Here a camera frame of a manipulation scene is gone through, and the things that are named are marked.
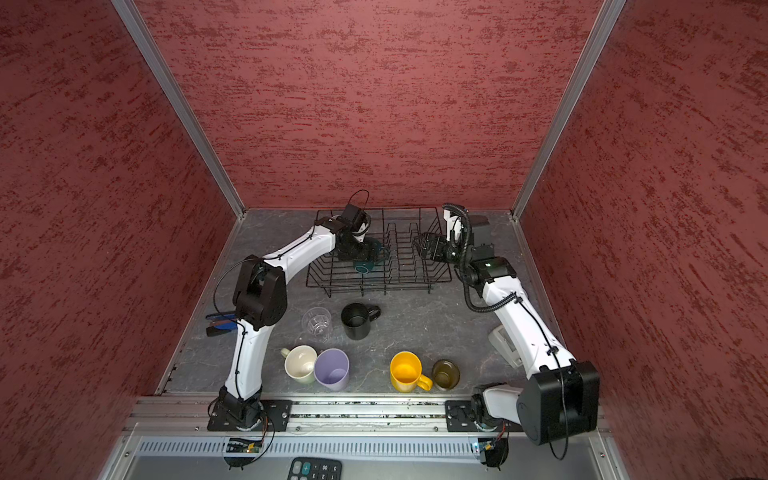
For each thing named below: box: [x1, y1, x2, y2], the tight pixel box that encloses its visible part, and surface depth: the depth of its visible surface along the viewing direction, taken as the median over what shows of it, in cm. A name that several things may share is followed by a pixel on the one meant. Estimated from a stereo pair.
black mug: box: [341, 302, 381, 341], surface depth 87 cm
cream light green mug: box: [281, 345, 318, 384], surface depth 77 cm
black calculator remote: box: [287, 457, 343, 480], surface depth 68 cm
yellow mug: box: [390, 350, 433, 393], surface depth 77 cm
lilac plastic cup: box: [314, 348, 350, 391], surface depth 74 cm
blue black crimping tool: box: [205, 313, 238, 337], surface depth 90 cm
